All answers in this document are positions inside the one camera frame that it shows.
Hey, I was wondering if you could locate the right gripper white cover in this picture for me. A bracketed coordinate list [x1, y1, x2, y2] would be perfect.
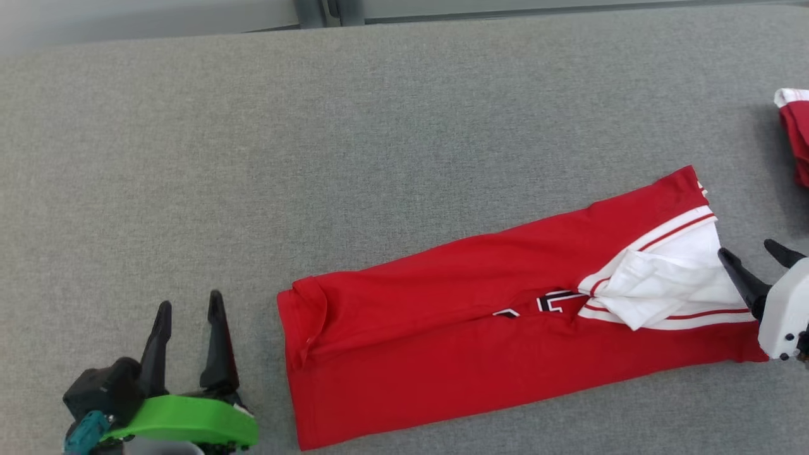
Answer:
[717, 238, 809, 363]

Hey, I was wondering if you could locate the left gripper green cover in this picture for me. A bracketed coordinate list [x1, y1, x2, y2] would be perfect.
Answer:
[101, 290, 260, 455]

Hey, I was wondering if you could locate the red shorts white trim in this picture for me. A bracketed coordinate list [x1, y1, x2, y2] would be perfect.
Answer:
[774, 88, 809, 190]

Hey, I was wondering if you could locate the red Bulls jersey shirt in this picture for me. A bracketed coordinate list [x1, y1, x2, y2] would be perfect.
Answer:
[276, 165, 771, 451]

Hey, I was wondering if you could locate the teal left cable connector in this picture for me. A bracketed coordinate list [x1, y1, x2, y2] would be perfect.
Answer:
[63, 410, 111, 455]

